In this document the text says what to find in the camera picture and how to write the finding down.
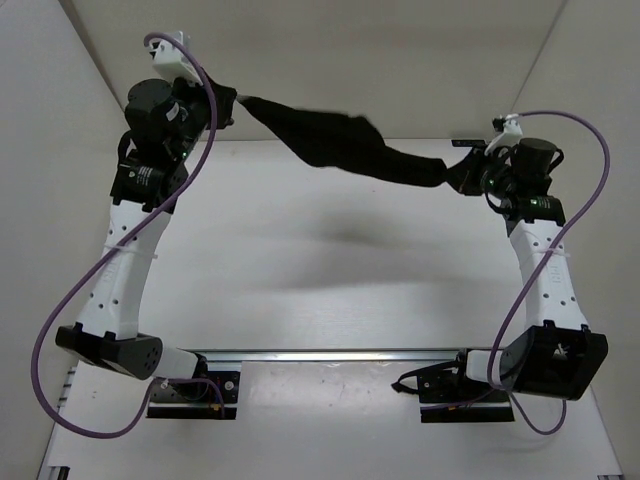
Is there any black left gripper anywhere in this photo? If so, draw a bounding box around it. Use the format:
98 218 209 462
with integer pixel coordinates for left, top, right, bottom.
179 55 240 143

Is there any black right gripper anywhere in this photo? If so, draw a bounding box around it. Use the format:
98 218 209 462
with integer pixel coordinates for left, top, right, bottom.
442 145 518 201

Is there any black skirt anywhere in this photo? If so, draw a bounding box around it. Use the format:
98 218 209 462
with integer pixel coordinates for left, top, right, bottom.
239 96 447 188

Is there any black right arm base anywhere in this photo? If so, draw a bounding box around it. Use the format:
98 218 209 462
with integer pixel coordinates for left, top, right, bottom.
391 349 515 424

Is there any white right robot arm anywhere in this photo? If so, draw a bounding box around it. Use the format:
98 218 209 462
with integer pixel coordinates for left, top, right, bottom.
448 138 608 401

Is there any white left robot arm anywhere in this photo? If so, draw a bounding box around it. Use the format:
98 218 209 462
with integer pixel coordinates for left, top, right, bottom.
55 78 237 398

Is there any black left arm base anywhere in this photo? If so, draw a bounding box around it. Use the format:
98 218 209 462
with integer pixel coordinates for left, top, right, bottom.
146 355 241 420

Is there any dark right corner label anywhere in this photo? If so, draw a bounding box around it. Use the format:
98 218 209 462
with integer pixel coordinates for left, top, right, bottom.
451 139 486 148

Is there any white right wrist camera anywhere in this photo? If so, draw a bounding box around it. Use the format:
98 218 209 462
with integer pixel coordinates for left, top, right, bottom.
484 113 523 156

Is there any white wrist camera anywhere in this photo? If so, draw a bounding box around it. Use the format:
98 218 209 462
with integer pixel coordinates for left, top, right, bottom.
146 35 203 86
484 113 523 156

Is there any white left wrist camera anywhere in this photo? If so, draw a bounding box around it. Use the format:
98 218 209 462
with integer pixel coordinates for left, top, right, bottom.
146 35 203 86

